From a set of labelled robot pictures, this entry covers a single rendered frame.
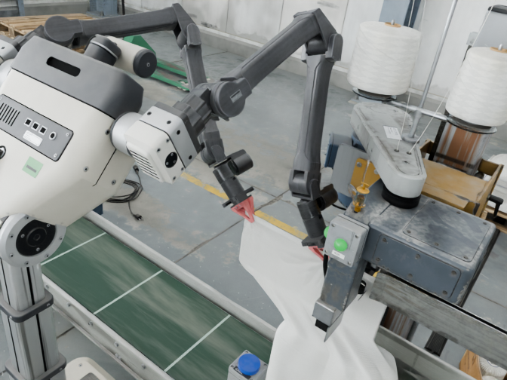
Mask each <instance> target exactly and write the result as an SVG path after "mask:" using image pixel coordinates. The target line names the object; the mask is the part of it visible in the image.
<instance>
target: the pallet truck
mask: <svg viewBox="0 0 507 380"><path fill-rule="evenodd" d="M121 6H122V15H125V9H124V0H121ZM122 40H123V41H126V42H129V43H131V44H135V45H138V46H140V47H142V48H146V49H149V50H151V51H153V52H154V53H155V51H154V50H153V49H152V48H151V47H150V46H149V44H148V43H147V42H146V41H145V40H144V39H143V37H142V36H141V35H132V36H127V37H123V38H122ZM155 55H156V53H155ZM157 66H159V67H161V68H164V69H167V70H169V71H172V72H175V73H177V74H180V75H183V76H186V70H185V68H184V67H182V66H178V65H176V64H174V63H170V62H168V61H165V60H162V59H159V58H157ZM151 76H152V77H153V78H157V79H159V80H161V81H165V82H167V83H169V84H172V85H174V86H177V87H178V88H179V89H181V88H182V89H183V90H189V84H188V81H186V80H184V79H181V78H178V77H176V76H174V75H170V74H167V73H166V72H163V71H160V70H157V69H155V71H154V73H153V74H152V75H151ZM186 77H187V76H186ZM206 77H207V82H208V83H213V82H215V80H213V79H212V78H210V77H208V76H206Z"/></svg>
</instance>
